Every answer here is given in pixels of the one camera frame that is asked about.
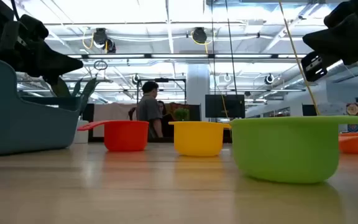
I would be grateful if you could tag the pale partition panel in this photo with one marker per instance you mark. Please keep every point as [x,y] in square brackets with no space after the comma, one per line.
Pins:
[110,115]

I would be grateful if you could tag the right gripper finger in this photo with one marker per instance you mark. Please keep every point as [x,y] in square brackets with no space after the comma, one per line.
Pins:
[337,40]

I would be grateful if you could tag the black station frame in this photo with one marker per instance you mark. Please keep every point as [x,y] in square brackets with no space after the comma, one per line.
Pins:
[162,80]

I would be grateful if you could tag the black monitor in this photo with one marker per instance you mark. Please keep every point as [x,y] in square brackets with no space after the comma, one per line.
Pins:
[225,105]

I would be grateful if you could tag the artificial plant in white pot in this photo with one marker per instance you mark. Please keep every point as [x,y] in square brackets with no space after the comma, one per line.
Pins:
[82,137]

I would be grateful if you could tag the yellow measuring cup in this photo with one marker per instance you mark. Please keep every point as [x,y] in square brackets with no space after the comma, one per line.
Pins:
[197,140]

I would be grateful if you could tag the green measuring cup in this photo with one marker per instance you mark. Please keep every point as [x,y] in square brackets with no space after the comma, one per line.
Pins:
[284,152]

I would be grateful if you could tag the red measuring cup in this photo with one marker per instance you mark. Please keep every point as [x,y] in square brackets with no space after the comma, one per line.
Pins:
[126,137]

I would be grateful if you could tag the teal plastic basket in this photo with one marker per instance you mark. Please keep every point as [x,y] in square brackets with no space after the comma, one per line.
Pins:
[26,130]

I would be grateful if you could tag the colourful wall mural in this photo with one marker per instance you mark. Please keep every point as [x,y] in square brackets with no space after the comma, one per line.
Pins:
[356,110]

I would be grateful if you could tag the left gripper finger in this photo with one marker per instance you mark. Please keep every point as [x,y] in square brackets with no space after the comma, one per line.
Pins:
[48,62]

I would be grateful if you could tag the person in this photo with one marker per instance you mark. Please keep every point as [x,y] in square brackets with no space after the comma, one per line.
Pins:
[149,109]
[162,107]

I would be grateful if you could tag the small green bush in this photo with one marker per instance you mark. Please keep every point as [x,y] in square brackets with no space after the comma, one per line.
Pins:
[181,113]

